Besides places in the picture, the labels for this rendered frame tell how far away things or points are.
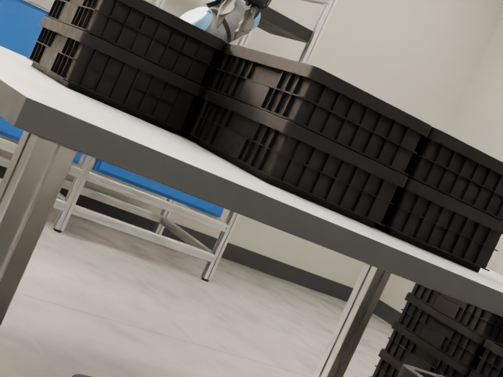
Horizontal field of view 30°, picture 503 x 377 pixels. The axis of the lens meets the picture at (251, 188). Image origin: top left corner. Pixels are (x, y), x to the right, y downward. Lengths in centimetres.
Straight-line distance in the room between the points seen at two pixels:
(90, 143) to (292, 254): 483
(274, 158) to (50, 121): 63
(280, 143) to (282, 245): 423
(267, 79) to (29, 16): 233
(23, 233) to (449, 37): 523
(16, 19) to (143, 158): 287
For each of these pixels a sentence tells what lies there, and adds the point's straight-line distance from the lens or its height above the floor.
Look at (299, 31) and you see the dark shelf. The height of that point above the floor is 131.
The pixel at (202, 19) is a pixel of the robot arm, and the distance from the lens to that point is 268.
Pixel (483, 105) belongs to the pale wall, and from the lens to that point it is 635.
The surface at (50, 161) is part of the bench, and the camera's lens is 127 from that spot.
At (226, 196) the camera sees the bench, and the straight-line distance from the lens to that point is 132.
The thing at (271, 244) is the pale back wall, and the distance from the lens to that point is 590.
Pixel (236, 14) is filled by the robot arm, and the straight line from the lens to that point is 275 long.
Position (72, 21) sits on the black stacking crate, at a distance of 210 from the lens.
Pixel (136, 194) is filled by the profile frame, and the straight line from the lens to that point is 442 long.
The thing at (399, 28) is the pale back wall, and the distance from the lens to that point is 607.
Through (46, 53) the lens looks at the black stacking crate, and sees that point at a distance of 219.
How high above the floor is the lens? 77
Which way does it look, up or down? 3 degrees down
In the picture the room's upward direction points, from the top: 24 degrees clockwise
